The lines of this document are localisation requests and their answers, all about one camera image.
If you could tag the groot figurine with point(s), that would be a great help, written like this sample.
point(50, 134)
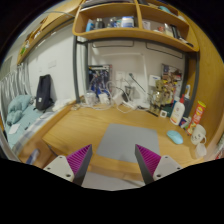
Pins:
point(160, 98)

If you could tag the white lotion bottle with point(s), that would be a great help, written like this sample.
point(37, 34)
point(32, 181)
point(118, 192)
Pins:
point(178, 111)

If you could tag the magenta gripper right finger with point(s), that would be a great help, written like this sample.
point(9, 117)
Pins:
point(153, 166)

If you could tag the robot poster box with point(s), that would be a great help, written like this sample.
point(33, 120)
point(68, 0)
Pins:
point(99, 75)

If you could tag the white mug with face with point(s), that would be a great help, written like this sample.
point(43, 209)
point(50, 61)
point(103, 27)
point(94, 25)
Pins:
point(198, 135)

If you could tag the light blue computer mouse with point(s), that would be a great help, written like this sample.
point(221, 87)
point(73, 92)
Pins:
point(175, 137)

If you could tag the black backpack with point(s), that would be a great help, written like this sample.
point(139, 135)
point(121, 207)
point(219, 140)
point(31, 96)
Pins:
point(43, 94)

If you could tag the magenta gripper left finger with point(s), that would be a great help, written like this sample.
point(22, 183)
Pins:
point(73, 167)

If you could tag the bed with striped blanket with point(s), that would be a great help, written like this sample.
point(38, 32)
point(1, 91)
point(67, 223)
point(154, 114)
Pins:
point(20, 126)

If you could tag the wooden wall shelf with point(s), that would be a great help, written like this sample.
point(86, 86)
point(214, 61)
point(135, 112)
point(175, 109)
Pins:
point(141, 19)

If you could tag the teal pillow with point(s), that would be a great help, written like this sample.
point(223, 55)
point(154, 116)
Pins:
point(20, 102)

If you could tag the clear glass cup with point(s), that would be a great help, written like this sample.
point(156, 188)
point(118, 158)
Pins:
point(200, 150)

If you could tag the red chip can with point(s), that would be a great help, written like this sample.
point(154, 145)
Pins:
point(196, 117)

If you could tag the clear glass jar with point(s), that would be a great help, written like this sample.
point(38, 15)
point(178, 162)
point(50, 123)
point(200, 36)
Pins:
point(90, 98)

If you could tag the grey mouse pad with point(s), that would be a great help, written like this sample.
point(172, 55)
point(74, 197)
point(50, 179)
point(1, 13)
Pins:
point(119, 142)

